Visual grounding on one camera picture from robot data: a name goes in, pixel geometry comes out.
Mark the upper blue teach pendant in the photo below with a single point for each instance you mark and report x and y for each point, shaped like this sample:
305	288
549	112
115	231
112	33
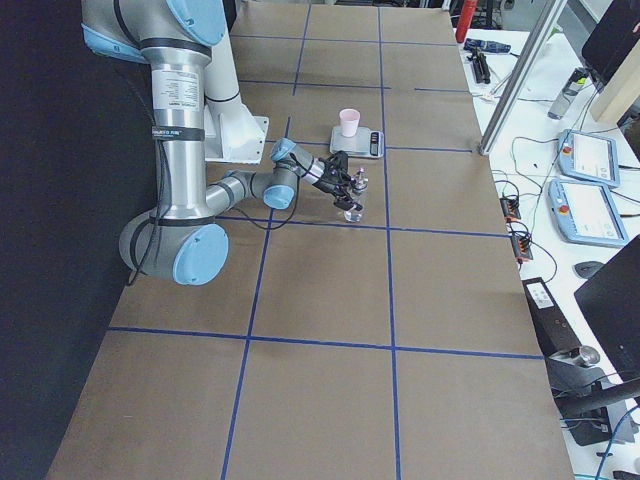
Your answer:
588	157

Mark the orange terminal block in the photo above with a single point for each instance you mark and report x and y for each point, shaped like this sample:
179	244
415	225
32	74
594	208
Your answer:
521	244
510	208

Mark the pink plastic cup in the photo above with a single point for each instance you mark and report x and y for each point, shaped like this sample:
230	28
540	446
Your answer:
349	119

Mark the black folded tripod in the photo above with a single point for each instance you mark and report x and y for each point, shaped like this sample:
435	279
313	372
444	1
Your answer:
480	67

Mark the orange terminal block lower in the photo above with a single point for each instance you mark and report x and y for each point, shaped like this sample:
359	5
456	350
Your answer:
521	244

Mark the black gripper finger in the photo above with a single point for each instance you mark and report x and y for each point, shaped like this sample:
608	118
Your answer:
348	204

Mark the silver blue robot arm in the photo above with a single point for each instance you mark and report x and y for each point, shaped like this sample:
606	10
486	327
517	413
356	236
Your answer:
204	137

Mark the glass sauce dispenser bottle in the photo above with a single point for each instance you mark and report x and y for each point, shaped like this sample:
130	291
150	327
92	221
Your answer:
358	193

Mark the orange terminal block upper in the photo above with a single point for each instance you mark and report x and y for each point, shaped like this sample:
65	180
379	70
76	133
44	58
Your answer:
510	208

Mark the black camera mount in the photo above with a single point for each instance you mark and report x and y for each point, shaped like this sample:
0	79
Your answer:
337	164

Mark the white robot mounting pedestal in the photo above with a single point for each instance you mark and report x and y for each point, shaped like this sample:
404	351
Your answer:
232	133

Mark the red cylinder bottle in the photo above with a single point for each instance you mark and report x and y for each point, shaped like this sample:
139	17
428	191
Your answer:
465	20

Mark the black monitor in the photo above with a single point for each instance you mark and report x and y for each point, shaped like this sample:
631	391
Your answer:
609	302

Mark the grey digital kitchen scale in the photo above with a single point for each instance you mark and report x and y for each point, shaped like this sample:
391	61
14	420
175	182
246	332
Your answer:
366	143

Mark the lower blue teach pendant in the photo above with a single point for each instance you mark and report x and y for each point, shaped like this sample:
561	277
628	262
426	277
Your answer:
584	213

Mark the black computer mouse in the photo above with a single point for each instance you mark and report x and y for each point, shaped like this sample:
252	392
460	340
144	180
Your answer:
587	269

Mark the black box with label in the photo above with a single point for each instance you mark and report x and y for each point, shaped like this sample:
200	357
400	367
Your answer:
553	331

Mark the aluminium frame post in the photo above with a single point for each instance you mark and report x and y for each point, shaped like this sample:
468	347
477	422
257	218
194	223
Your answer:
539	35

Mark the blue teach pendant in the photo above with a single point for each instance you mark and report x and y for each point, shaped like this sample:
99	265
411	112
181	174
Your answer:
588	157
584	213

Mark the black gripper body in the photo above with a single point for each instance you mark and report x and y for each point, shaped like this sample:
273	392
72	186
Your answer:
331	186

